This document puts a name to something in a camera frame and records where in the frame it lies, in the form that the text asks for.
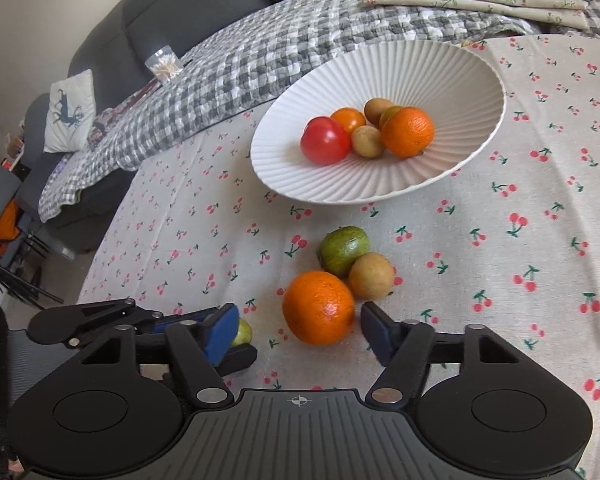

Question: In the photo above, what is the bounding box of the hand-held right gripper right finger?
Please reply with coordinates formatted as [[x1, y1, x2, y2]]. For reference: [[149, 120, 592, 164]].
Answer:
[[361, 301, 523, 403]]

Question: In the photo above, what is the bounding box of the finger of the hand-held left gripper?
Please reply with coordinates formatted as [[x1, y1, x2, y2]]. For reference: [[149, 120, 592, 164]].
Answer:
[[28, 298, 221, 350], [215, 343, 259, 376]]

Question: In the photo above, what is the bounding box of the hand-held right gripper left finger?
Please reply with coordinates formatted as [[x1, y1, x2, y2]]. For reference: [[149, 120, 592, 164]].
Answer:
[[80, 303, 241, 403]]

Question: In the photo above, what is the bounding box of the light green tomato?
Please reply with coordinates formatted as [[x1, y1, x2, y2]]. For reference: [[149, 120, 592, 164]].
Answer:
[[231, 319, 253, 347]]

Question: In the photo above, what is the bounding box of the small brown fruit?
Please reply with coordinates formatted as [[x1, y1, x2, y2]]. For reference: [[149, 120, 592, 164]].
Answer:
[[350, 125, 387, 159], [348, 252, 395, 300], [364, 98, 405, 128]]

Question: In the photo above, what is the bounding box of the orange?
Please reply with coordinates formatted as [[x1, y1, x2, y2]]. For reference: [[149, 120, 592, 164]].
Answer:
[[282, 270, 356, 346], [381, 106, 435, 159]]

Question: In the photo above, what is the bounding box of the dark green tomato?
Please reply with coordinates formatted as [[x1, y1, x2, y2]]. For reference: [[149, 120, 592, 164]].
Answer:
[[317, 226, 371, 278]]

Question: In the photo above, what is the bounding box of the red tomato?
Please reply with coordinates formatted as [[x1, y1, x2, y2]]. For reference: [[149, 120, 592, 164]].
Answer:
[[300, 116, 352, 166]]

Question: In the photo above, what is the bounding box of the small orange tomato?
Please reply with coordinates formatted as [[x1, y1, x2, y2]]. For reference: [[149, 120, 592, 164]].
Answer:
[[330, 107, 367, 133]]

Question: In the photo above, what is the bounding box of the white ribbed plate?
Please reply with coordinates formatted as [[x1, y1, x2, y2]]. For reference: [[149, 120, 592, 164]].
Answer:
[[250, 39, 507, 206]]

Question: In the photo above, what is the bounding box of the orange cloth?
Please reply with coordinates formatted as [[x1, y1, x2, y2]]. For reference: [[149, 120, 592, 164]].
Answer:
[[0, 197, 20, 243]]

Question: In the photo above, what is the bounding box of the cherry print tablecloth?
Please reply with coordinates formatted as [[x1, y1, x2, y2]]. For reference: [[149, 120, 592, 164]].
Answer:
[[77, 35, 600, 480]]

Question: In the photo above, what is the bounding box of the paisley patterned cloth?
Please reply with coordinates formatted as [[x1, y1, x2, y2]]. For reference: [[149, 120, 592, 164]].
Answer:
[[87, 80, 161, 151]]

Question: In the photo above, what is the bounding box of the white deer print cushion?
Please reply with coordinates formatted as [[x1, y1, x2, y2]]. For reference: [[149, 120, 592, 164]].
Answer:
[[44, 69, 96, 154]]

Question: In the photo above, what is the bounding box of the clear cotton swab box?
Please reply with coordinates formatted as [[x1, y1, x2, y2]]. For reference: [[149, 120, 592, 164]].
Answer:
[[144, 45, 183, 83]]

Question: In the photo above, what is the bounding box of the grey checked quilt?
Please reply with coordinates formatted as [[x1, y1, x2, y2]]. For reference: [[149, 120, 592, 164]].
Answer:
[[37, 0, 600, 223]]

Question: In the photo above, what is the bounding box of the grey sofa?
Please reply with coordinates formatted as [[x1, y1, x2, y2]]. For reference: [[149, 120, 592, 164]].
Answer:
[[17, 0, 395, 256]]

